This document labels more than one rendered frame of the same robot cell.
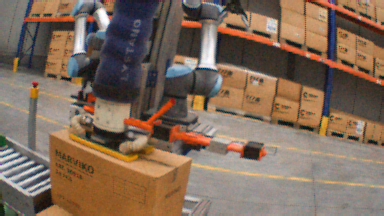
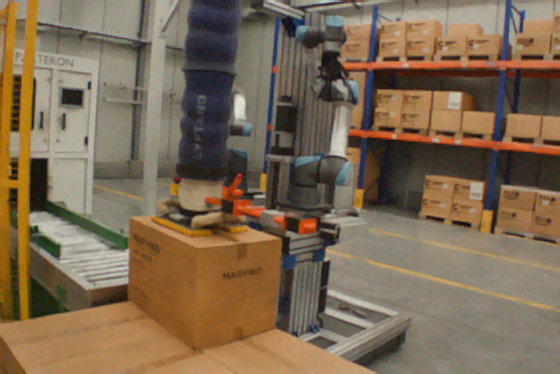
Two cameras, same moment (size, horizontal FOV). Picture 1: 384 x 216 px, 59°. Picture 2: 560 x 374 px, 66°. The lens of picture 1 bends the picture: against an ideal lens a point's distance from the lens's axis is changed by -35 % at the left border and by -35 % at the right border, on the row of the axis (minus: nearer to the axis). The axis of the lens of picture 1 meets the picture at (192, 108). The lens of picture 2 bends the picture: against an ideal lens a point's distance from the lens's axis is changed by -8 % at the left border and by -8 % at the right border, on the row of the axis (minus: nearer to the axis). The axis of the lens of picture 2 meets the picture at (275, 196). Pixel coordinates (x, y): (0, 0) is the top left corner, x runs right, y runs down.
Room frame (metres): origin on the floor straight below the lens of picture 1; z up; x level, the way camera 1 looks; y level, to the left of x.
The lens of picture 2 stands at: (0.43, -0.98, 1.36)
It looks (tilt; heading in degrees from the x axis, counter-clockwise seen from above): 7 degrees down; 31
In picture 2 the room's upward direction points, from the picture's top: 5 degrees clockwise
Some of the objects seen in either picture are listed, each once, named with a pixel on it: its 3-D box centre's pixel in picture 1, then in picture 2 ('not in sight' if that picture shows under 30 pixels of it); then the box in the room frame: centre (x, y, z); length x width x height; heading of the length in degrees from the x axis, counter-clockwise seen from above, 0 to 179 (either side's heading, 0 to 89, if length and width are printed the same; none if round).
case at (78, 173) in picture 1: (110, 185); (198, 271); (1.95, 0.31, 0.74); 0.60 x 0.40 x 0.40; 73
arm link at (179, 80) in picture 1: (179, 79); (308, 169); (2.46, 0.08, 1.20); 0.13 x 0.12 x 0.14; 106
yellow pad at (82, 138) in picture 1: (100, 142); (179, 221); (1.86, 0.35, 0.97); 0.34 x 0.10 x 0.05; 74
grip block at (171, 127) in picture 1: (165, 131); (235, 206); (1.89, 0.08, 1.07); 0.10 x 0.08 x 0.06; 164
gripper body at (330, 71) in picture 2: (235, 4); (330, 67); (2.20, -0.12, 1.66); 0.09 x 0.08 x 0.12; 170
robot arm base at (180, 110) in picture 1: (173, 103); (304, 193); (2.46, 0.09, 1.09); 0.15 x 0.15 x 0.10
